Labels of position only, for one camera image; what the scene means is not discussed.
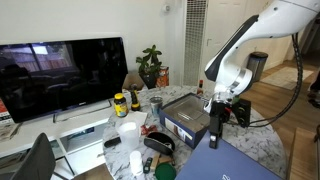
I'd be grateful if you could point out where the metal trash can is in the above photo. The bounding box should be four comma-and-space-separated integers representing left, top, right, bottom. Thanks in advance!
247, 52, 268, 82

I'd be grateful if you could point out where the blue cardboard box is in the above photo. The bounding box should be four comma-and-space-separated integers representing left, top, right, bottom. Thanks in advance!
159, 93, 209, 149

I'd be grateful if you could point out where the white tv stand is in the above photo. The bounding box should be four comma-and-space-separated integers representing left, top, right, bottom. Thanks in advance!
0, 100, 114, 178

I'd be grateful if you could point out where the orange snack box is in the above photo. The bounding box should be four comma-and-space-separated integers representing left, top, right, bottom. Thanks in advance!
157, 66, 169, 87

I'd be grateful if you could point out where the clear plastic measuring cup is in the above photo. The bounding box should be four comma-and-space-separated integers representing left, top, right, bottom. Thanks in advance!
117, 122, 139, 150

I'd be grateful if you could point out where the clear plastic storage container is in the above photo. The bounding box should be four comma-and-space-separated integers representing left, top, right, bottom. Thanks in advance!
164, 96, 210, 124

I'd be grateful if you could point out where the yellow vitamin bottle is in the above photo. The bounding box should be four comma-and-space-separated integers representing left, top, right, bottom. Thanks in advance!
114, 93, 128, 117

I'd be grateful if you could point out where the hot sauce bottle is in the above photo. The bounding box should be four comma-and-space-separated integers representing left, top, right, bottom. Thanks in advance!
196, 80, 203, 96

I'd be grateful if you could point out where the white pill bottle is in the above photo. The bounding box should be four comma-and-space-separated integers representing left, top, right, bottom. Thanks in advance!
130, 150, 143, 176

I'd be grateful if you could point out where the black glasses case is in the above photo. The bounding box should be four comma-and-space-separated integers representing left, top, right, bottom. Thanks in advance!
144, 132, 175, 156

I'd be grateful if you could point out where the green round lid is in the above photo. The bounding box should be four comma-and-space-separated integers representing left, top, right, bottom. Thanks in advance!
155, 163, 176, 180

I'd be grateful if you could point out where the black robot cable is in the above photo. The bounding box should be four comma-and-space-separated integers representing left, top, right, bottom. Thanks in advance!
229, 31, 305, 128

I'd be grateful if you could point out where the flat screen television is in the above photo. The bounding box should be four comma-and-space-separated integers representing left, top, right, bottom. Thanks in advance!
0, 37, 128, 123

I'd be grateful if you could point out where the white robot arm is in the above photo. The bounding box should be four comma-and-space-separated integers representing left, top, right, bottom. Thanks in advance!
204, 0, 320, 149

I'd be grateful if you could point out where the dark grey chair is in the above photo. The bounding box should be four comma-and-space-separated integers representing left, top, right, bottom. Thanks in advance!
7, 133, 56, 180

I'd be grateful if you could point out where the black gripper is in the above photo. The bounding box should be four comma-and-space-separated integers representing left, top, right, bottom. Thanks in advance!
209, 101, 231, 149

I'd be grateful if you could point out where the yellow black flashlight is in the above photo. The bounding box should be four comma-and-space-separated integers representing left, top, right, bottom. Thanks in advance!
129, 84, 141, 111

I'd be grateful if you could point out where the red candy wrapper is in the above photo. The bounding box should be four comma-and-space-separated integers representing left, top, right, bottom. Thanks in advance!
140, 125, 157, 135

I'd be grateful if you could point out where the black remote control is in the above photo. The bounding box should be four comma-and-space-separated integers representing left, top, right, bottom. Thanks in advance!
104, 137, 121, 148

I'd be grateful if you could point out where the metal tumbler cup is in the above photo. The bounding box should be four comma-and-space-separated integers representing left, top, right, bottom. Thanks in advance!
150, 96, 163, 117

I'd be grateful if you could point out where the black camera box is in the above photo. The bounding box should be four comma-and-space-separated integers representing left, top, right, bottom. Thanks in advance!
232, 99, 251, 128

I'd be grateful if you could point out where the potted green plant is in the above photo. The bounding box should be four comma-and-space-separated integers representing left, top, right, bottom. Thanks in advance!
136, 45, 162, 89

